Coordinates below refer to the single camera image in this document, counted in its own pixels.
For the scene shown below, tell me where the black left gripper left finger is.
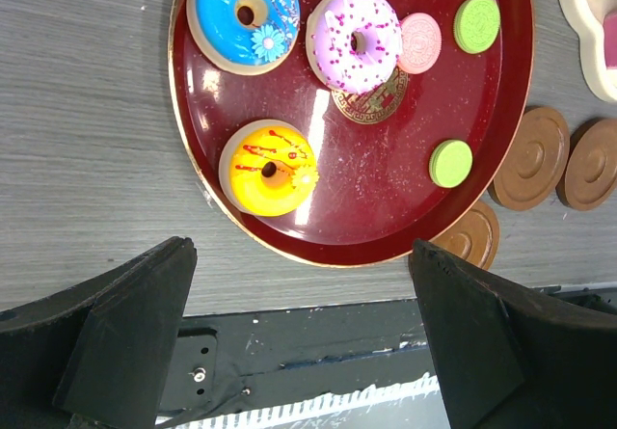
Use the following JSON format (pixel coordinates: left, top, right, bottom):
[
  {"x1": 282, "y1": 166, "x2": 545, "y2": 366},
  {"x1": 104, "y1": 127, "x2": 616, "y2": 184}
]
[{"x1": 1, "y1": 236, "x2": 197, "y2": 428}]

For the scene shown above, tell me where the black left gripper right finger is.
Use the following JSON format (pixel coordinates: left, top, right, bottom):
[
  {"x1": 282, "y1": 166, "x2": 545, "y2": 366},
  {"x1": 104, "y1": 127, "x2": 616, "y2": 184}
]
[{"x1": 410, "y1": 240, "x2": 616, "y2": 428}]

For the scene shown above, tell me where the pink sandwich cookie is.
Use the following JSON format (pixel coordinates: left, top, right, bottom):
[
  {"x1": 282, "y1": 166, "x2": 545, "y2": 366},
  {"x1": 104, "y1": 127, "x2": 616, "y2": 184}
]
[{"x1": 398, "y1": 13, "x2": 443, "y2": 74}]

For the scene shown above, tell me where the pink swirl roll cake front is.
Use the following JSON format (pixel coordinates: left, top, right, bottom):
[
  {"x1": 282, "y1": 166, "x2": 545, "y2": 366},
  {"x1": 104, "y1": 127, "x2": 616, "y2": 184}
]
[{"x1": 603, "y1": 10, "x2": 617, "y2": 70}]

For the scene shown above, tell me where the brown wooden saucer front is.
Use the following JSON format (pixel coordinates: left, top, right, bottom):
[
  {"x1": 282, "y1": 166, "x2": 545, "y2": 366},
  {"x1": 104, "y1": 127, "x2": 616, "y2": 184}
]
[{"x1": 432, "y1": 201, "x2": 500, "y2": 271}]

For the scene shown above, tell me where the brown wooden saucer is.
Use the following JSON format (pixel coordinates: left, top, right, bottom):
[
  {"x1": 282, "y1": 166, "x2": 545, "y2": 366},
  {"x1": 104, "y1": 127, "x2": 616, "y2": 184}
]
[
  {"x1": 556, "y1": 118, "x2": 616, "y2": 211},
  {"x1": 489, "y1": 107, "x2": 570, "y2": 211},
  {"x1": 432, "y1": 201, "x2": 500, "y2": 271}
]

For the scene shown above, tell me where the brown wooden saucer right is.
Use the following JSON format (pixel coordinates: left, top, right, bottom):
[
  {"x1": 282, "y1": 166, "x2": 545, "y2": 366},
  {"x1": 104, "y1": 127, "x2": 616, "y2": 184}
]
[{"x1": 556, "y1": 118, "x2": 616, "y2": 211}]

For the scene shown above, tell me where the green macaron lower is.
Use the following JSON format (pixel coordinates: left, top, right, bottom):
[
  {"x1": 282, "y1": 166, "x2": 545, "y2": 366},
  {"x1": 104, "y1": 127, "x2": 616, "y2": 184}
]
[{"x1": 429, "y1": 139, "x2": 473, "y2": 189}]

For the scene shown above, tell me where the green macaron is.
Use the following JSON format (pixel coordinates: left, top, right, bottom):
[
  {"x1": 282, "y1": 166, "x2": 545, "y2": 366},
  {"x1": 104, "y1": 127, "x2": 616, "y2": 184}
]
[
  {"x1": 453, "y1": 0, "x2": 500, "y2": 54},
  {"x1": 429, "y1": 139, "x2": 473, "y2": 189}
]

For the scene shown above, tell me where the brown wooden saucer left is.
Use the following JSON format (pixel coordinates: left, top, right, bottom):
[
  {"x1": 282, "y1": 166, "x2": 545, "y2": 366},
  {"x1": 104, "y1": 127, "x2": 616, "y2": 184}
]
[{"x1": 489, "y1": 107, "x2": 570, "y2": 211}]

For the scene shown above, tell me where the yellow frosted donut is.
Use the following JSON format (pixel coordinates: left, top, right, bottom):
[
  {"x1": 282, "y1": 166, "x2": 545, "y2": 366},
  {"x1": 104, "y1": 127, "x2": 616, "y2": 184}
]
[{"x1": 218, "y1": 119, "x2": 319, "y2": 217}]

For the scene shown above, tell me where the round red lacquer tray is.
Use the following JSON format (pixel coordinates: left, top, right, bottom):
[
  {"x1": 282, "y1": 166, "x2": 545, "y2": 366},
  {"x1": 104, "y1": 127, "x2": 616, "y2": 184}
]
[{"x1": 168, "y1": 0, "x2": 534, "y2": 267}]

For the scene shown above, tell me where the green macaron upper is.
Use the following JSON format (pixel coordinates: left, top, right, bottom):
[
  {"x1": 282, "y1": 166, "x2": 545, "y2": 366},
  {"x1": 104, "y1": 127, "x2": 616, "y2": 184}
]
[{"x1": 453, "y1": 0, "x2": 500, "y2": 54}]

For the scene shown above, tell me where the purple sprinkled donut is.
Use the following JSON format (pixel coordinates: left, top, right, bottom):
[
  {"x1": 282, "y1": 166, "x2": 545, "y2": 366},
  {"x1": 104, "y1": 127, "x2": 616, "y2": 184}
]
[{"x1": 306, "y1": 0, "x2": 402, "y2": 94}]

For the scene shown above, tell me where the blue frosted donut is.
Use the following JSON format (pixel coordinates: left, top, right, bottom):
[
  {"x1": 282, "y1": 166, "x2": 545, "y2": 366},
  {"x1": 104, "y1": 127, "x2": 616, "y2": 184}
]
[{"x1": 186, "y1": 0, "x2": 301, "y2": 76}]

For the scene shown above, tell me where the three-tier cream cake stand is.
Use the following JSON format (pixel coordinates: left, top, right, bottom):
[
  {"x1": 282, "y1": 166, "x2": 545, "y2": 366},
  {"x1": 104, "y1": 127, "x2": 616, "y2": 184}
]
[{"x1": 559, "y1": 0, "x2": 616, "y2": 103}]

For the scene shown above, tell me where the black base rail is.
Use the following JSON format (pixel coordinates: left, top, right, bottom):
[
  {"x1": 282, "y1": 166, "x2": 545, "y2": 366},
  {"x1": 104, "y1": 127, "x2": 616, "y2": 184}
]
[{"x1": 161, "y1": 298, "x2": 438, "y2": 423}]

